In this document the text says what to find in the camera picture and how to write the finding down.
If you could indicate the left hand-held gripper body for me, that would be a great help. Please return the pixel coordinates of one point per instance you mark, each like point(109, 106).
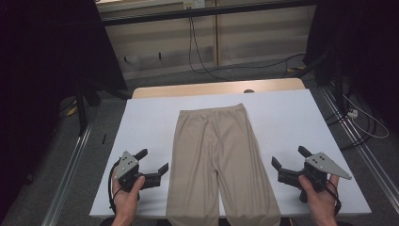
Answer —
point(126, 164)

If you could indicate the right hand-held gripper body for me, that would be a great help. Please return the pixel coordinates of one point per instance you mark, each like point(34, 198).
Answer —
point(323, 163)

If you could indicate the beige pants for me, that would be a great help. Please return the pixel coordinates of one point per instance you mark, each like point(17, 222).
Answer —
point(213, 147)

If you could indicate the person's left hand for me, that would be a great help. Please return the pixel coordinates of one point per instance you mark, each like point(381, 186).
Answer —
point(125, 202)

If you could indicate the person's right hand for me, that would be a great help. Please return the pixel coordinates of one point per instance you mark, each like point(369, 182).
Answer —
point(321, 204)

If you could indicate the white table board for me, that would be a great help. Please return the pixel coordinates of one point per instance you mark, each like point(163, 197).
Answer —
point(150, 125)

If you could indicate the small black floor object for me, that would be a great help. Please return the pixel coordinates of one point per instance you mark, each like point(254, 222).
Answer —
point(104, 138)

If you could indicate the white power strip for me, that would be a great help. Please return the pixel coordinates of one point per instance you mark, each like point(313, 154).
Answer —
point(352, 113)

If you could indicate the black metal stand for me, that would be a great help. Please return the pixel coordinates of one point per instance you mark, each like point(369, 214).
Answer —
point(338, 91)
point(82, 113)

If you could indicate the yellow floor tape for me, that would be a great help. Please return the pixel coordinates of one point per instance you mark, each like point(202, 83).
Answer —
point(72, 110)
point(296, 68)

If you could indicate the light wooden table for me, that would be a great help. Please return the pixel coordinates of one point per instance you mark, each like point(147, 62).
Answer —
point(204, 88)

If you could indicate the black curtain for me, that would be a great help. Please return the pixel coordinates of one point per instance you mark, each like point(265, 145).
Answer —
point(360, 47)
point(47, 62)

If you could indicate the black horizontal beam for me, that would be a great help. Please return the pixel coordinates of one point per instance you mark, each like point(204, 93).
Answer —
point(204, 12)

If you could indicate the aluminium floor rail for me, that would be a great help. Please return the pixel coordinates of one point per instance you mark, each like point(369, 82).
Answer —
point(67, 175)
point(360, 147)

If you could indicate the white wall socket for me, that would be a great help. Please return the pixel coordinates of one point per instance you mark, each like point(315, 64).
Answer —
point(194, 3)

